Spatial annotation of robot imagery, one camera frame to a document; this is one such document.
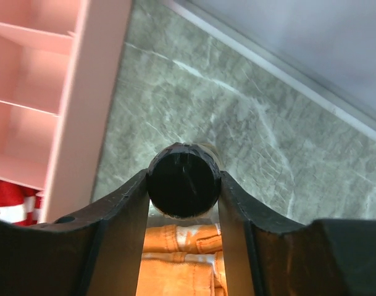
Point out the orange tie-dye cloth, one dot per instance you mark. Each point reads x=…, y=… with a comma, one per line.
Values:
x=179, y=260

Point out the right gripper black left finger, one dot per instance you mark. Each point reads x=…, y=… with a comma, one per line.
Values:
x=93, y=251

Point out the red sock in tray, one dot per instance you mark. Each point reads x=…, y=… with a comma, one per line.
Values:
x=19, y=205

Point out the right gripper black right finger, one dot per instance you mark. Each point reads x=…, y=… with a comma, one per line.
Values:
x=266, y=253

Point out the spice shaker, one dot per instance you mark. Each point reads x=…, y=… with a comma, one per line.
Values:
x=183, y=180

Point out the pink compartment tray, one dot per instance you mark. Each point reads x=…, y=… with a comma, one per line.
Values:
x=58, y=65

